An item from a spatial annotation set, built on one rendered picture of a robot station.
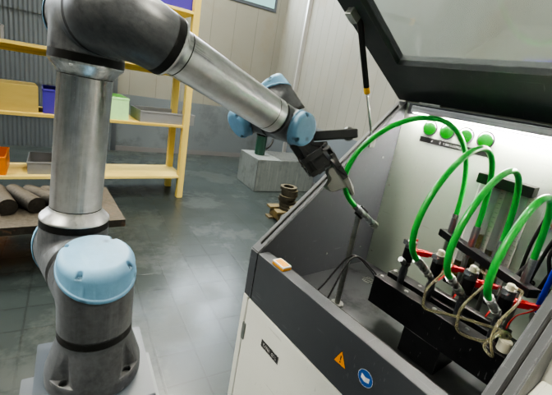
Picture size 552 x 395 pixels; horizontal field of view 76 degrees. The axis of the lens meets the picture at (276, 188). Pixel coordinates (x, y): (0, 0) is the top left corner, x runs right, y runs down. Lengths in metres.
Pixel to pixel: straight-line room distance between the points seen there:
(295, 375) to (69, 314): 0.62
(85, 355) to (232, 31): 6.20
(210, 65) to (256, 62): 6.19
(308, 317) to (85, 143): 0.63
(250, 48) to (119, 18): 6.21
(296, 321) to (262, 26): 6.20
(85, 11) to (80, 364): 0.52
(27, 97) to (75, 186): 3.21
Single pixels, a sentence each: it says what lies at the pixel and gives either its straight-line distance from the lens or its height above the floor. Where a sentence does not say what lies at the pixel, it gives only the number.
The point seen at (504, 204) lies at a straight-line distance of 1.17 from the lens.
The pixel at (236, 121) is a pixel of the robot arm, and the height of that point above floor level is 1.33.
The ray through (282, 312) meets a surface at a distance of 1.03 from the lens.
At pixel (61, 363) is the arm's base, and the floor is 0.96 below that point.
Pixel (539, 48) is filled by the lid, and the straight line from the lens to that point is 1.01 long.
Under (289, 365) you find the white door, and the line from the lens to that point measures 1.07.
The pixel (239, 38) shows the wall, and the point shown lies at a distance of 6.66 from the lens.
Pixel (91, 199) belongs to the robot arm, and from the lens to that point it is 0.72.
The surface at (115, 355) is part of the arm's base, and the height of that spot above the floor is 0.97.
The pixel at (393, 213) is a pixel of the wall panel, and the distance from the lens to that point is 1.38.
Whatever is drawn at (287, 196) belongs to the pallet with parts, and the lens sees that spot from 3.84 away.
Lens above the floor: 1.43
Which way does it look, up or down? 16 degrees down
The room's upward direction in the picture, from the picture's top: 10 degrees clockwise
